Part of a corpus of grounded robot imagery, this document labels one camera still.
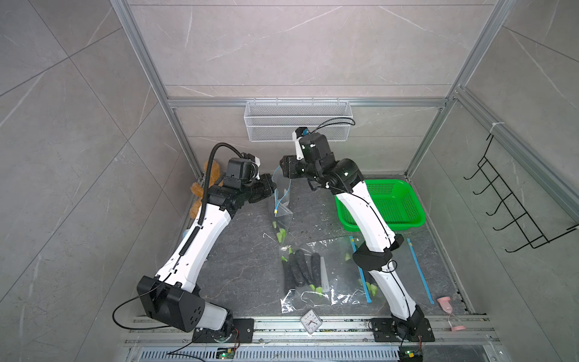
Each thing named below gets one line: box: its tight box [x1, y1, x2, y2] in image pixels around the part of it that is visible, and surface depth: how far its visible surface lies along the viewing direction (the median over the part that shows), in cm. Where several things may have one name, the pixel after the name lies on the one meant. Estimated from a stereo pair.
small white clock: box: [300, 309, 323, 335], surface depth 76 cm
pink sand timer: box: [436, 296, 467, 332], surface depth 76 cm
